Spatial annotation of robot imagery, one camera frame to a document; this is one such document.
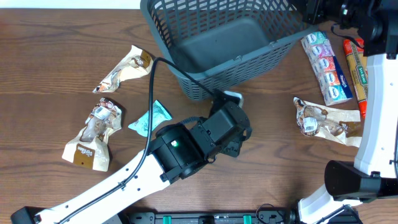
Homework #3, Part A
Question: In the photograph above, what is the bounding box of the grey plastic basket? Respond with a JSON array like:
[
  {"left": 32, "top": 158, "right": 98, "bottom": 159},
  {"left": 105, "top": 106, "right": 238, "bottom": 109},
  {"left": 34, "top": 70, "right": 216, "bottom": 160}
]
[{"left": 140, "top": 0, "right": 317, "bottom": 101}]

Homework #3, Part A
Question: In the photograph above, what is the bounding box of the multicolour tissue pack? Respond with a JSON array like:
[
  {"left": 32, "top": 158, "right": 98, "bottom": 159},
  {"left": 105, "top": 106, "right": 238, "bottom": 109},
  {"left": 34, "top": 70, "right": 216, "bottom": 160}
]
[{"left": 301, "top": 31, "right": 353, "bottom": 106}]

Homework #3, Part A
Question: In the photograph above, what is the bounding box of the right black cable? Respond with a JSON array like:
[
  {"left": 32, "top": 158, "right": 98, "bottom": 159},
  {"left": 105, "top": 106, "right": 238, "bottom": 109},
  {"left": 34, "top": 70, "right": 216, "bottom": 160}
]
[{"left": 330, "top": 23, "right": 364, "bottom": 49}]

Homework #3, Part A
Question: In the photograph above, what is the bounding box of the crumpled beige snack bag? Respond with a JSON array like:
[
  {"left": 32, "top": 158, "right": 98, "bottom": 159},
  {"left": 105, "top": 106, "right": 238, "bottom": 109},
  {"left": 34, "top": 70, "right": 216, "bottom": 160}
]
[{"left": 93, "top": 45, "right": 154, "bottom": 93}]

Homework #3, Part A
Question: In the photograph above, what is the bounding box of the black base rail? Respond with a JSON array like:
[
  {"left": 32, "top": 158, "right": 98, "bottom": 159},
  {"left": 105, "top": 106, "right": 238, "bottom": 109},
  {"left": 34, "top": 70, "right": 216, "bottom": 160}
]
[{"left": 127, "top": 208, "right": 297, "bottom": 224}]

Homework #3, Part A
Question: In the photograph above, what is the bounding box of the black cable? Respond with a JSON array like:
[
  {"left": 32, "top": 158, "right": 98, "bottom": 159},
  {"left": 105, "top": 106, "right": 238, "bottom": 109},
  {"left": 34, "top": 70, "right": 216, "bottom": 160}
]
[
  {"left": 330, "top": 23, "right": 364, "bottom": 49},
  {"left": 58, "top": 57, "right": 218, "bottom": 224}
]

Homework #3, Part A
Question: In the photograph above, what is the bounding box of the left black cable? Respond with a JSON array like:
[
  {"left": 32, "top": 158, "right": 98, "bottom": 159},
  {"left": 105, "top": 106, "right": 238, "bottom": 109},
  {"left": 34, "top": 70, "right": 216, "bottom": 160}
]
[{"left": 58, "top": 57, "right": 218, "bottom": 224}]

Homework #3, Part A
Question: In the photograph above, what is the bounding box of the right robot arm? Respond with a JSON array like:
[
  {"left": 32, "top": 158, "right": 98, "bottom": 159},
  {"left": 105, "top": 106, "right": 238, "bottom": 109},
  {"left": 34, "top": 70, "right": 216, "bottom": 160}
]
[{"left": 284, "top": 0, "right": 397, "bottom": 223}]

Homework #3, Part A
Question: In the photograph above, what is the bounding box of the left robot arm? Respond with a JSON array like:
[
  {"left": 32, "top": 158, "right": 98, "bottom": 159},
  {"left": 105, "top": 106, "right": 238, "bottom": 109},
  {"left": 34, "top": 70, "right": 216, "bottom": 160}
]
[{"left": 11, "top": 101, "right": 250, "bottom": 224}]

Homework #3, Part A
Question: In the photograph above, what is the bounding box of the teal snack packet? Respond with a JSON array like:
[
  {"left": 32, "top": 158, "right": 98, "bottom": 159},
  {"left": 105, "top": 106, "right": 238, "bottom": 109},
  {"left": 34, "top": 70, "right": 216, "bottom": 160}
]
[{"left": 128, "top": 100, "right": 172, "bottom": 137}]

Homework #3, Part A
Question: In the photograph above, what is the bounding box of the beige nut bag with label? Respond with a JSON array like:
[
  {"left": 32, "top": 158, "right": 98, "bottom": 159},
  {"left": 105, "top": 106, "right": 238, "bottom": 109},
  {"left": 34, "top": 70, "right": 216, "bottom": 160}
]
[{"left": 62, "top": 98, "right": 122, "bottom": 172}]

